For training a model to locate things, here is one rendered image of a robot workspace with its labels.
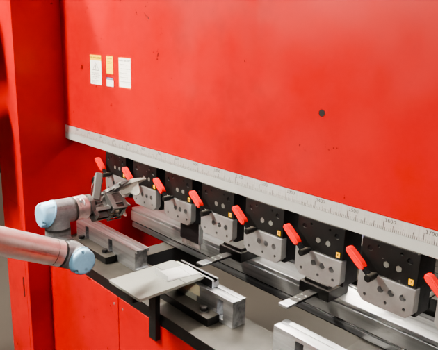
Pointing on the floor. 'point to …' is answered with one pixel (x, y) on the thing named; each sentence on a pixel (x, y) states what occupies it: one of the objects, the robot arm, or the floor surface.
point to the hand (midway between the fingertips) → (137, 190)
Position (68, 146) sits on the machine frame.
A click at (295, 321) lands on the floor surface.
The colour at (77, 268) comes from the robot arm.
